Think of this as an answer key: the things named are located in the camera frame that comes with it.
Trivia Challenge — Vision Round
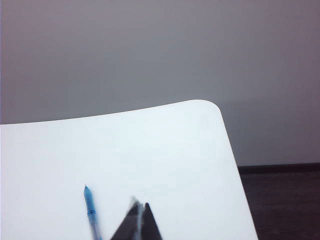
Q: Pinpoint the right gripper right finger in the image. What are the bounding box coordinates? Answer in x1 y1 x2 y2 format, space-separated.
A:
141 201 164 240

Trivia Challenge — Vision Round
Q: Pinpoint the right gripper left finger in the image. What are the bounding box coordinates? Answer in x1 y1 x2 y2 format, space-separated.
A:
109 196 141 240

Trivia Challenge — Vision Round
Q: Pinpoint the dark baseboard strip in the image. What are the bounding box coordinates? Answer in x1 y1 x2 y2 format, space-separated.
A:
236 162 320 174

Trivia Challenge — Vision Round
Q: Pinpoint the clear blue pen body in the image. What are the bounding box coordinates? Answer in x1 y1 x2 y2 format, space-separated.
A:
83 184 104 240

